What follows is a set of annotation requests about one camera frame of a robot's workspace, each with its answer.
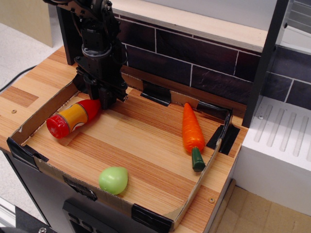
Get red yellow hot sauce bottle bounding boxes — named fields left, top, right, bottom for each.
left=46, top=100, right=101, bottom=139

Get wooden shelf with black posts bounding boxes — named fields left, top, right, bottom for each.
left=54, top=0, right=290, bottom=128

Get cardboard fence with black tape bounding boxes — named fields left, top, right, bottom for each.
left=2, top=60, right=247, bottom=233

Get white toy sink drainboard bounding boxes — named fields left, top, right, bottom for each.
left=233, top=97, right=311, bottom=215

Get black cable on floor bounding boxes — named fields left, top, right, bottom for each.
left=0, top=66, right=37, bottom=92

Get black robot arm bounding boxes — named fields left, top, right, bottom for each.
left=46, top=0, right=128, bottom=109

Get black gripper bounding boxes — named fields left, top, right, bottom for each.
left=74, top=50, right=128, bottom=110

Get orange toy carrot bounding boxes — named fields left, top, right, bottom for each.
left=182, top=102, right=206, bottom=172

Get green toy pear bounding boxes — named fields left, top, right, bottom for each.
left=99, top=167, right=128, bottom=195

